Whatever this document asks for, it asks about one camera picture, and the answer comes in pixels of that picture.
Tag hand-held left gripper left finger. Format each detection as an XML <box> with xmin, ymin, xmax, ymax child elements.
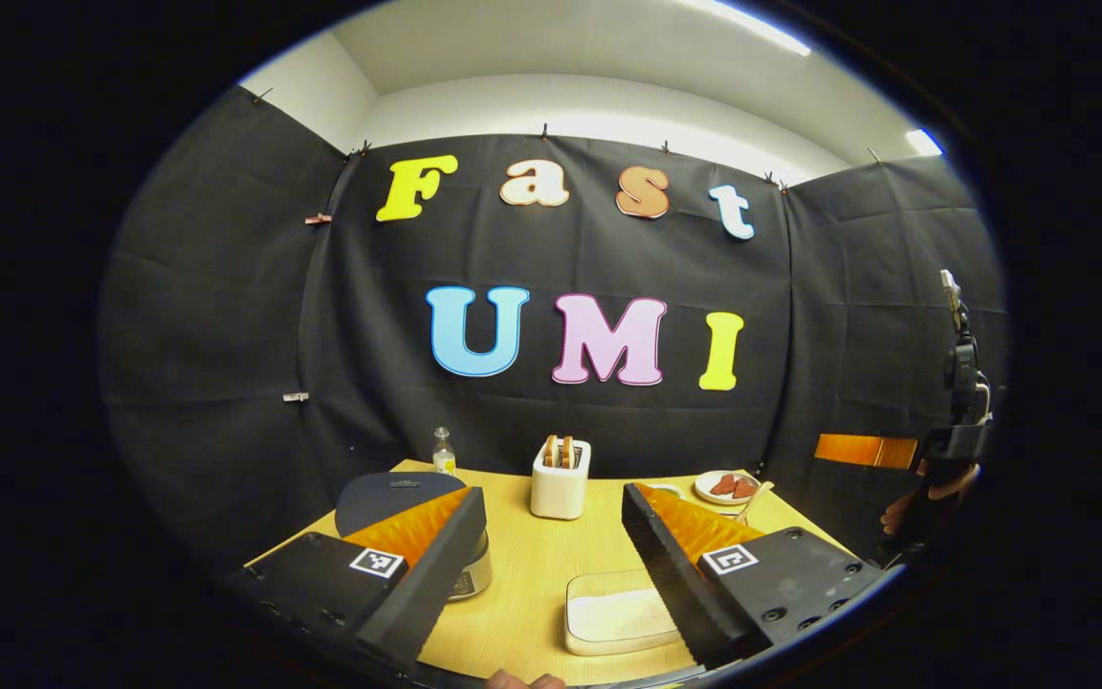
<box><xmin>226</xmin><ymin>486</ymin><xmax>491</xmax><ymax>671</ymax></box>

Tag white toaster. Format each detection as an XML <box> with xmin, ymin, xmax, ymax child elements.
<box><xmin>530</xmin><ymin>434</ymin><xmax>593</xmax><ymax>522</ymax></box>

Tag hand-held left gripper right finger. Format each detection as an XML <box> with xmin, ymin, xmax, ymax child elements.
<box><xmin>620</xmin><ymin>481</ymin><xmax>893</xmax><ymax>670</ymax></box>

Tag white round plate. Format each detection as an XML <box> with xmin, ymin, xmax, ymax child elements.
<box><xmin>694</xmin><ymin>469</ymin><xmax>763</xmax><ymax>507</ymax></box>

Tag dark blue rice cooker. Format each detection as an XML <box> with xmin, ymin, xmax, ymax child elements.
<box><xmin>334</xmin><ymin>471</ymin><xmax>496</xmax><ymax>603</ymax></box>

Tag clear container of white rice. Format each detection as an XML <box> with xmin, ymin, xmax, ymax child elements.
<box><xmin>565</xmin><ymin>570</ymin><xmax>682</xmax><ymax>658</ymax></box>

